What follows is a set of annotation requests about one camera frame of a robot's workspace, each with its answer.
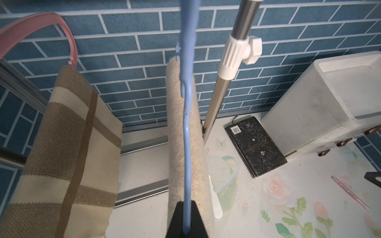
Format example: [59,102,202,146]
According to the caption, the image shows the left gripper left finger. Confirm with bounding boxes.
[165,201,186,238]

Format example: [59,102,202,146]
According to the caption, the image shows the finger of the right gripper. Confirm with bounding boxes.
[364,172,381,188]

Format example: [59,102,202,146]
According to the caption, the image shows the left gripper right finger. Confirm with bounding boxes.
[188,200,208,238]

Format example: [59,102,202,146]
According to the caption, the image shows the beige scarf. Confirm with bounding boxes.
[166,58,215,238]

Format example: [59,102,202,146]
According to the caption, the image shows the brown plaid scarf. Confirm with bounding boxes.
[1,66,122,238]

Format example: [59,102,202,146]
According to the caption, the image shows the blue wire hanger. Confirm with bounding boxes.
[179,1,200,238]

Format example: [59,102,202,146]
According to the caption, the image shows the pink plastic hanger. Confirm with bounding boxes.
[1,12,78,68]

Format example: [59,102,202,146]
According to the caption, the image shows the floral table mat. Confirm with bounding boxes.
[106,118,381,238]

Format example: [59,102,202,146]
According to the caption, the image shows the white drawer cabinet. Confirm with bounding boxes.
[261,51,381,156]

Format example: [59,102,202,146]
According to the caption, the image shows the black notebook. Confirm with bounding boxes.
[225,117,287,178]

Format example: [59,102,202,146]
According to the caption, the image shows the metal clothes rack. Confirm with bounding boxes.
[0,0,264,219]

